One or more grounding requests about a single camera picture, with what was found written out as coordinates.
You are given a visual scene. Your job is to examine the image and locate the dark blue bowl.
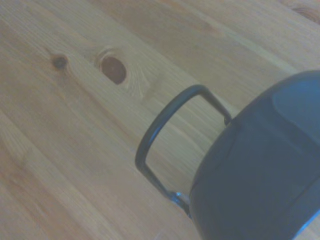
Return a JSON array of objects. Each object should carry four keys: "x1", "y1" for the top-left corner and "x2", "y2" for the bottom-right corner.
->
[{"x1": 188, "y1": 70, "x2": 320, "y2": 240}]

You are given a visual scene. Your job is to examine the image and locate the black wire dish stand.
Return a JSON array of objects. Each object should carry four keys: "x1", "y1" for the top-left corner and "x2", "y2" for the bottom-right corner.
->
[{"x1": 134, "y1": 84, "x2": 235, "y2": 219}]

